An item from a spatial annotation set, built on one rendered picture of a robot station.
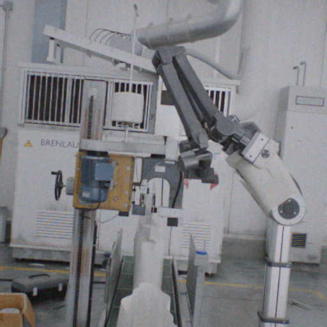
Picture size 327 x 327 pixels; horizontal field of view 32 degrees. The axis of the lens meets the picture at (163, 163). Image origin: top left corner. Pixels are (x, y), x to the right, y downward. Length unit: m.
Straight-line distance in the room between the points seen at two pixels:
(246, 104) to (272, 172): 3.90
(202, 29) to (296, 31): 2.18
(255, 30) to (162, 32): 1.15
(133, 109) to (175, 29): 2.79
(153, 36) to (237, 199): 2.56
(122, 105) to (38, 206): 3.24
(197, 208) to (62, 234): 1.44
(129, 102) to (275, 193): 0.97
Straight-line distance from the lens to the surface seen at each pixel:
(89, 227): 3.35
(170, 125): 5.45
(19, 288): 4.85
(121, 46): 5.75
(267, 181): 2.46
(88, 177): 3.06
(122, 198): 3.25
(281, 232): 2.65
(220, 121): 2.25
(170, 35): 5.78
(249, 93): 6.34
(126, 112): 3.03
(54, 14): 7.04
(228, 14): 5.58
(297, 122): 6.84
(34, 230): 6.17
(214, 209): 6.03
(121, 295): 3.94
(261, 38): 6.44
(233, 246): 7.41
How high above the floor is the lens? 1.49
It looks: 3 degrees down
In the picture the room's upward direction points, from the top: 5 degrees clockwise
